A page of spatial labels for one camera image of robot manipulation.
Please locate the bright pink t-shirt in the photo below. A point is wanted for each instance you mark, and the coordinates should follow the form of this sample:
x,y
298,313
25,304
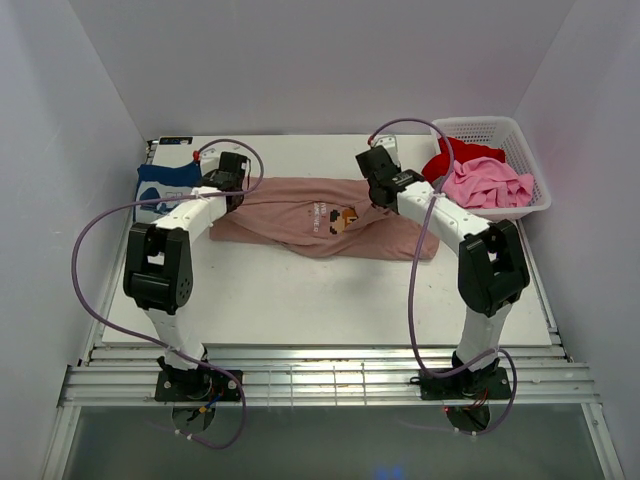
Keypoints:
x,y
486,183

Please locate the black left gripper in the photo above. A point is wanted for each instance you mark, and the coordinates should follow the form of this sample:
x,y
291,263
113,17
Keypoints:
x,y
210,177

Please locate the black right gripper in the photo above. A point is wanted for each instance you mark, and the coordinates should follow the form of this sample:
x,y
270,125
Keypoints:
x,y
398,171

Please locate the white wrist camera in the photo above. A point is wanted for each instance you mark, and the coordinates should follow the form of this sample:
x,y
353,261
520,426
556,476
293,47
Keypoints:
x,y
207,161
389,143

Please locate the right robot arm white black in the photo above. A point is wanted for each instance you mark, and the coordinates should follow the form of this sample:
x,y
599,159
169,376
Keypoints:
x,y
492,274

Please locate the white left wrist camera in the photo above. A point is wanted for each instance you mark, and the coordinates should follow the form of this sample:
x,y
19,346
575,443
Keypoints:
x,y
207,161

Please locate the white plastic laundry basket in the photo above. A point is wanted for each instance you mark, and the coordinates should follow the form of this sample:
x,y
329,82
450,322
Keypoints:
x,y
503,133

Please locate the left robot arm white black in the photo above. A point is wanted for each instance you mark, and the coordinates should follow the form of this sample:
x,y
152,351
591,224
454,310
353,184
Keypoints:
x,y
158,273

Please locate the small blue label sticker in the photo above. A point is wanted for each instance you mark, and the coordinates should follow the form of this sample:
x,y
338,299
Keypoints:
x,y
176,140

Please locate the dusty pink printed t-shirt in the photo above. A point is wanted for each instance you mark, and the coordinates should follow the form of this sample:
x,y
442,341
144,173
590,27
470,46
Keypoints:
x,y
319,218

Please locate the folded blue printed t-shirt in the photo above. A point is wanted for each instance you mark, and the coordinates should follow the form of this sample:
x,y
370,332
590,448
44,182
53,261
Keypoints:
x,y
164,185

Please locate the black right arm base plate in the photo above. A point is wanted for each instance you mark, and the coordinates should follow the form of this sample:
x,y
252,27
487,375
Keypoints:
x,y
490,385

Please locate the red t-shirt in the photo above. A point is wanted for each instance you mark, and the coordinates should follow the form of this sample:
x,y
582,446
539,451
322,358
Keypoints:
x,y
463,152

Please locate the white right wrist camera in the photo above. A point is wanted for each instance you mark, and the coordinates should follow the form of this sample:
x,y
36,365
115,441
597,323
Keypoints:
x,y
389,143

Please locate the aluminium table frame rails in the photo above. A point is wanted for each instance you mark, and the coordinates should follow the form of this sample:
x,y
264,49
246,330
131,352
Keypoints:
x,y
326,377

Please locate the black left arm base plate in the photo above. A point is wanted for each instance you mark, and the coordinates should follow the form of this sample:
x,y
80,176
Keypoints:
x,y
220,385

